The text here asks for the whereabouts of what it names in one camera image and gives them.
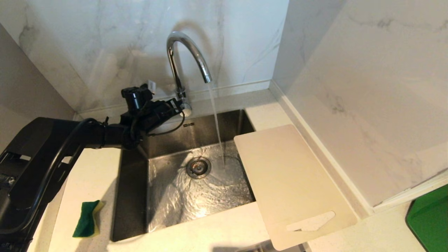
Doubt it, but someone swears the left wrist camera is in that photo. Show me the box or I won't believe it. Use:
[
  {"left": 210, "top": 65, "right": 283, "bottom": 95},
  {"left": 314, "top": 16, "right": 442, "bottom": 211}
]
[{"left": 121, "top": 80, "right": 156, "bottom": 112}]

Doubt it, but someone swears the beige plastic cutting board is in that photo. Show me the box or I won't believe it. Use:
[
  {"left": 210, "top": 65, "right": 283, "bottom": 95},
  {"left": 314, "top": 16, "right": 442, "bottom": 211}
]
[{"left": 233, "top": 125, "right": 358, "bottom": 251}]

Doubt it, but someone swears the round metal sink drain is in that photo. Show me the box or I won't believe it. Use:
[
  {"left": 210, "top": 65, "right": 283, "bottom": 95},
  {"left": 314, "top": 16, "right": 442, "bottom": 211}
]
[{"left": 186, "top": 156, "right": 212, "bottom": 180}]

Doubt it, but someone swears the green and yellow sponge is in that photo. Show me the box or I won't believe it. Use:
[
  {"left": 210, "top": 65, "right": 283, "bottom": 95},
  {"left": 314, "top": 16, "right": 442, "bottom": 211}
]
[{"left": 72, "top": 200, "right": 105, "bottom": 238}]

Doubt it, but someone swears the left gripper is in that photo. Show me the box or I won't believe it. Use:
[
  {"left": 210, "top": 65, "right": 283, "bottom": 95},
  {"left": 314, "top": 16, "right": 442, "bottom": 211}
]
[{"left": 139, "top": 98, "right": 185, "bottom": 133}]

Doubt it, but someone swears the stainless steel sink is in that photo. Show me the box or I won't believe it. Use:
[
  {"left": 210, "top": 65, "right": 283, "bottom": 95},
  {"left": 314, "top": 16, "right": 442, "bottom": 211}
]
[{"left": 111, "top": 109, "right": 257, "bottom": 242}]

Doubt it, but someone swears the thin black cable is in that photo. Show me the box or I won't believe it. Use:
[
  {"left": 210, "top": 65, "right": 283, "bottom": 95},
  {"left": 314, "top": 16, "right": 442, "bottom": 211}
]
[{"left": 147, "top": 111, "right": 186, "bottom": 137}]

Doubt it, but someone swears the green plastic object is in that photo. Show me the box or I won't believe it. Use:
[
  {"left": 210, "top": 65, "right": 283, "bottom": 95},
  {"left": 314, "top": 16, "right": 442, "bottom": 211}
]
[{"left": 405, "top": 184, "right": 448, "bottom": 252}]

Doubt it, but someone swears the chrome gooseneck faucet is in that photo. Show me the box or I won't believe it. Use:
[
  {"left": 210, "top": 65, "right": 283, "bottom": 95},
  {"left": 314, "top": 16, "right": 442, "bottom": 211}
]
[{"left": 166, "top": 31, "right": 213, "bottom": 118}]

